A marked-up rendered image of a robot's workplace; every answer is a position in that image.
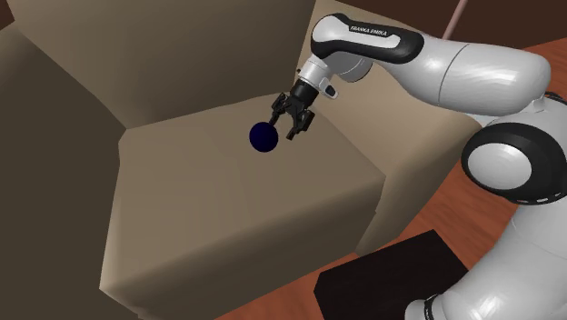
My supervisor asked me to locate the dark blue ball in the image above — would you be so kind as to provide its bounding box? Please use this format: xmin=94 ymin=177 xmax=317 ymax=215
xmin=248 ymin=121 xmax=280 ymax=154

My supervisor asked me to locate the pink pole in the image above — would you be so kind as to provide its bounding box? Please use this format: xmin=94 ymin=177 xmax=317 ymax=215
xmin=442 ymin=0 xmax=469 ymax=40

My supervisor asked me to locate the beige armchair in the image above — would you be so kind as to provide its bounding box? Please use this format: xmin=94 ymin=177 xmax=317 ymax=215
xmin=0 ymin=0 xmax=484 ymax=320

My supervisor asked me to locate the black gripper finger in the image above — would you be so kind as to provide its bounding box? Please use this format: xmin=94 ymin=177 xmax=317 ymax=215
xmin=285 ymin=109 xmax=316 ymax=142
xmin=268 ymin=92 xmax=289 ymax=125

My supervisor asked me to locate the dark robot stand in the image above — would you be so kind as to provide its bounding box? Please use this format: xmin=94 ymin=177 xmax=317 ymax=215
xmin=313 ymin=228 xmax=470 ymax=320

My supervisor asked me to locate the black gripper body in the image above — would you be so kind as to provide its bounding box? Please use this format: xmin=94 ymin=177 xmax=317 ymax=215
xmin=285 ymin=79 xmax=320 ymax=115

